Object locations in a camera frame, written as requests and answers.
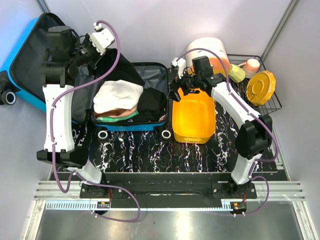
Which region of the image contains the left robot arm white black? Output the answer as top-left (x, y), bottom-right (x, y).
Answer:
top-left (36, 25), bottom-right (115, 198)

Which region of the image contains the blue fish-print suitcase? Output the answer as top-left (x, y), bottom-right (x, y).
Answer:
top-left (0, 12), bottom-right (169, 133)

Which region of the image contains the black garment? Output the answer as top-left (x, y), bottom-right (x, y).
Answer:
top-left (91, 48), bottom-right (145, 87)

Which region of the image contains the green tie-dye cloth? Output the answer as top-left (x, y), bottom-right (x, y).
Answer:
top-left (96, 110), bottom-right (139, 123)

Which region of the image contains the yellow plastic basket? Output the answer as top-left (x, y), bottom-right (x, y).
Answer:
top-left (172, 89), bottom-right (216, 144)

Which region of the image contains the pink floral cloth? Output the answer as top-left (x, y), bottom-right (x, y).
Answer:
top-left (110, 105), bottom-right (138, 118)

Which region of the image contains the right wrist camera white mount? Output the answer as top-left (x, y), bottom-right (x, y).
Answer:
top-left (171, 57), bottom-right (186, 79)

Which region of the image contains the black wire dish rack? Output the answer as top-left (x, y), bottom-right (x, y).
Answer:
top-left (227, 53), bottom-right (282, 115)

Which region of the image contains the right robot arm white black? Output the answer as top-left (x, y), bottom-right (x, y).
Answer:
top-left (168, 56), bottom-right (275, 199)

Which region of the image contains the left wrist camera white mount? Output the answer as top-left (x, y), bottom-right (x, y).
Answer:
top-left (89, 22), bottom-right (115, 56)

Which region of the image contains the white drawer cabinet with orange drawers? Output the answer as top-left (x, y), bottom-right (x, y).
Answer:
top-left (185, 37), bottom-right (230, 76)

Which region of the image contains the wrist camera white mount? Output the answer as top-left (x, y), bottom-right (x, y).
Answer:
top-left (171, 57), bottom-right (186, 79)
top-left (89, 22), bottom-right (115, 56)

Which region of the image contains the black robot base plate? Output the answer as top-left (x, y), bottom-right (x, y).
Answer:
top-left (83, 172), bottom-right (257, 200)

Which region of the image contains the brown towel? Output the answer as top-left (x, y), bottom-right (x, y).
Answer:
top-left (97, 108), bottom-right (128, 117)

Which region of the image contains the green faceted cup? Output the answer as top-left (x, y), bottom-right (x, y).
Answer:
top-left (229, 64), bottom-right (246, 83)

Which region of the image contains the white fluffy towel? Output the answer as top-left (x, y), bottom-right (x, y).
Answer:
top-left (93, 80), bottom-right (144, 114)

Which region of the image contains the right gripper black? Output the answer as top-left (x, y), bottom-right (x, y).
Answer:
top-left (167, 65), bottom-right (201, 103)

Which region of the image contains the aluminium rail frame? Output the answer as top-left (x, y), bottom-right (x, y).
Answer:
top-left (23, 180), bottom-right (320, 240)

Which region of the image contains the black marble pattern mat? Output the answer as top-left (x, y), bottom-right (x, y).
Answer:
top-left (71, 103), bottom-right (239, 173)

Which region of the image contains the black clothes pile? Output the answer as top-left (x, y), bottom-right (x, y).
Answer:
top-left (130, 87), bottom-right (167, 123)

